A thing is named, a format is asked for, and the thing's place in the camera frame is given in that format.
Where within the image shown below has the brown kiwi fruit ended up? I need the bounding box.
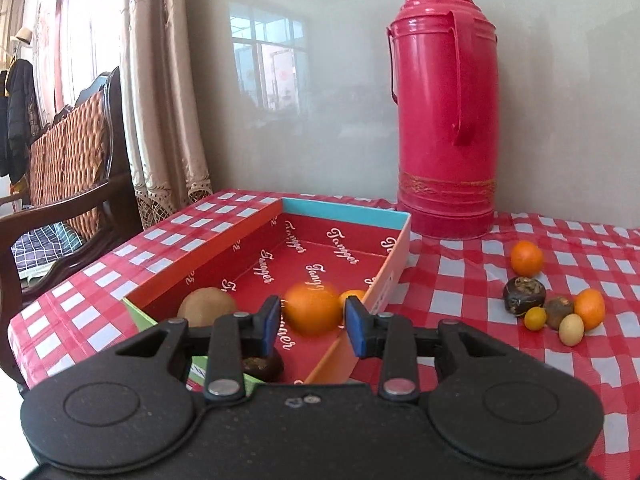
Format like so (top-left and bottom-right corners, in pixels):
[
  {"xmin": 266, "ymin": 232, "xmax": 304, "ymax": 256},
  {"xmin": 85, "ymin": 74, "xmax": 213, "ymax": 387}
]
[{"xmin": 177, "ymin": 287, "xmax": 238, "ymax": 327}]

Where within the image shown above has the orange mandarin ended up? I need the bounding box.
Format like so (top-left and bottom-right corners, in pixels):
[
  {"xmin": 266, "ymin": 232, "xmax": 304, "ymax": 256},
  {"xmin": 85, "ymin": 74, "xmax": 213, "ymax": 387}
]
[
  {"xmin": 510, "ymin": 240, "xmax": 544, "ymax": 278},
  {"xmin": 338, "ymin": 289, "xmax": 367, "ymax": 309},
  {"xmin": 574, "ymin": 288, "xmax": 605, "ymax": 332},
  {"xmin": 283, "ymin": 284, "xmax": 343, "ymax": 337}
]

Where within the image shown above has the small yellow kumquat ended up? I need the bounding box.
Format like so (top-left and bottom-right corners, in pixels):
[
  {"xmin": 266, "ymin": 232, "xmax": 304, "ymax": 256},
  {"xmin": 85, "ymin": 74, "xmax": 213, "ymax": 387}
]
[{"xmin": 524, "ymin": 307, "xmax": 547, "ymax": 332}]

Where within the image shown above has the small dark chestnut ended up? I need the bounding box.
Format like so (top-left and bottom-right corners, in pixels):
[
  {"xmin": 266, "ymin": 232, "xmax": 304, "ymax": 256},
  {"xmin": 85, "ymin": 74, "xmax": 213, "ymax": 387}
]
[{"xmin": 544, "ymin": 296, "xmax": 574, "ymax": 330}]

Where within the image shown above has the pale longan fruit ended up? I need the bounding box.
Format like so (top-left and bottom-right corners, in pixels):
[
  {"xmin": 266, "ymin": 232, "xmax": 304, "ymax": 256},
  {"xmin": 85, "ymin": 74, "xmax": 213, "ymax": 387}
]
[{"xmin": 558, "ymin": 313, "xmax": 585, "ymax": 347}]

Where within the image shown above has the colourful cardboard box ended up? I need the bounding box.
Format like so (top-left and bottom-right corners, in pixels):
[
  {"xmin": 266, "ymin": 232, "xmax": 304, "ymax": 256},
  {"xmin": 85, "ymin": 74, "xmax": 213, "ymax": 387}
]
[{"xmin": 121, "ymin": 196, "xmax": 412, "ymax": 394}]

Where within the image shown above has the beige lace curtain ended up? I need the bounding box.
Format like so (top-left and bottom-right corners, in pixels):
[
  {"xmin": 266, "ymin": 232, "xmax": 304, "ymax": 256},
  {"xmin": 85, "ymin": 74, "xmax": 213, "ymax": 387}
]
[{"xmin": 119, "ymin": 0, "xmax": 212, "ymax": 228}]

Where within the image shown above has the red checkered tablecloth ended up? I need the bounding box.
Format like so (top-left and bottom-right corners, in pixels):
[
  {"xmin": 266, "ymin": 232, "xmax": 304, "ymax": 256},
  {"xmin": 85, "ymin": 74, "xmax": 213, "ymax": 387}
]
[{"xmin": 8, "ymin": 190, "xmax": 639, "ymax": 479}]

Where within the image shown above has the blue plaid cloth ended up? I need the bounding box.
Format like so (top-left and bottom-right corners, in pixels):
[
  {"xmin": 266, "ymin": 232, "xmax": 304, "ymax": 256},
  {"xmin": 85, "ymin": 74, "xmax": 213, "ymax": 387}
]
[{"xmin": 11, "ymin": 222, "xmax": 84, "ymax": 282}]

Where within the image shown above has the dark wooden armchair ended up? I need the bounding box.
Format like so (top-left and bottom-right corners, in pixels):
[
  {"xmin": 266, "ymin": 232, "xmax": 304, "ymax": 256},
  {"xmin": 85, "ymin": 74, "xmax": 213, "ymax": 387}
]
[{"xmin": 1, "ymin": 68, "xmax": 142, "ymax": 392}]

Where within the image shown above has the red thermos flask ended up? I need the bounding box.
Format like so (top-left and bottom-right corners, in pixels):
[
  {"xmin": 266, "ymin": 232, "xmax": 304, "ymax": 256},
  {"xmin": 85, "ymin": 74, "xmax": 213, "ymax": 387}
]
[{"xmin": 386, "ymin": 0, "xmax": 499, "ymax": 238}]

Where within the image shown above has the black hanging jacket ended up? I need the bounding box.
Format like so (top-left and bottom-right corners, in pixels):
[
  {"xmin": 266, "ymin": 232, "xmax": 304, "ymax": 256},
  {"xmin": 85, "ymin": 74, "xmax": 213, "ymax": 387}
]
[{"xmin": 1, "ymin": 58, "xmax": 41, "ymax": 184}]

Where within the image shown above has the beige hat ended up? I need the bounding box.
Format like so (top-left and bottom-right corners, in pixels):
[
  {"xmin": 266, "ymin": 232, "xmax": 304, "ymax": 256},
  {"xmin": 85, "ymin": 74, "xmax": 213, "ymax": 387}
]
[{"xmin": 10, "ymin": 27, "xmax": 32, "ymax": 47}]

